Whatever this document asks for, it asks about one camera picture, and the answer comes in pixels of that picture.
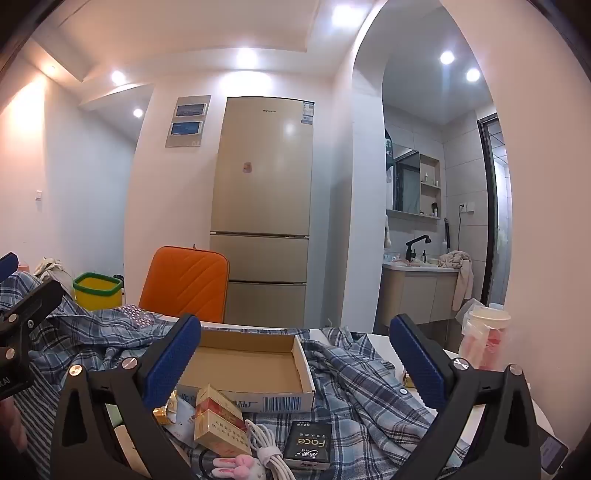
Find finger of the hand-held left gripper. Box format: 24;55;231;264
0;252;20;282
0;278;65;333

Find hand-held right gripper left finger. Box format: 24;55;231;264
50;314;202;480

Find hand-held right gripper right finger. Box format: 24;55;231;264
389;314;543;480

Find gold foil packet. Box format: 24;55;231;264
154;390;180;423

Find cardboard box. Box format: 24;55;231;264
178;329;317;413

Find gold red cigarette pack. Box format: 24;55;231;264
194;384;252;457

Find white cable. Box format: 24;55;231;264
245;420;296;480

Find person's left hand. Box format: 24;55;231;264
0;401;27;452

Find beige cloth bag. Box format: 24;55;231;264
36;256;70;282

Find sequined cloth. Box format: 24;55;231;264
121;305;161;328

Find yellow bin with green rim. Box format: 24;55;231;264
72;272;123;312

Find white blue tissue packet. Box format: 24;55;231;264
164;397;200;448

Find blue plaid shirt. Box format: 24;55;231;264
0;271;467;480

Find drink cup in plastic bag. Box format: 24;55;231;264
459;302;512;370

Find bathroom vanity cabinet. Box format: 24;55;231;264
381;263;460;326

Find orange chair back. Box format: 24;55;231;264
139;246;230;324

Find beige towel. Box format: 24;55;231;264
438;250;474;311

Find black faucet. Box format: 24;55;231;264
405;234;432;264

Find pink bunny toy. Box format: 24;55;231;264
212;455;266;480

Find black packet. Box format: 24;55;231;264
283;421;331;470

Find smartphone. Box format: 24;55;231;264
538;434;570;474

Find bathroom mirror cabinet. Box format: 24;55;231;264
385;138;441;217

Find beige refrigerator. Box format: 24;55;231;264
210;96;317;329

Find black door frame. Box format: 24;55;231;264
477;112;504;305

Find grey wall electrical panel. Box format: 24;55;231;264
165;95;212;148

